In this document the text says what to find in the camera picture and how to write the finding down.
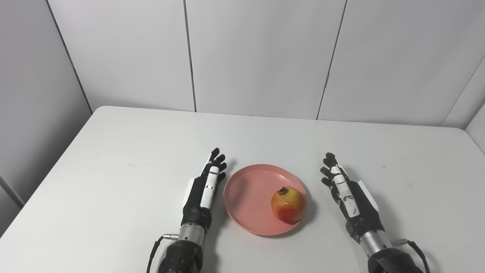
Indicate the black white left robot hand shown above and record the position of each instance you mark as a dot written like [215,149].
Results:
[197,201]

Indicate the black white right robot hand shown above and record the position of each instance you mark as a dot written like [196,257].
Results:
[356,208]

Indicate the pink round plate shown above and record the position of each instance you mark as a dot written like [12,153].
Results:
[250,197]

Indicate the red yellow pomegranate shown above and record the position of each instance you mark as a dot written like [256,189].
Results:
[288,205]

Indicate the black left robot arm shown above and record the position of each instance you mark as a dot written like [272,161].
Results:
[182,254]

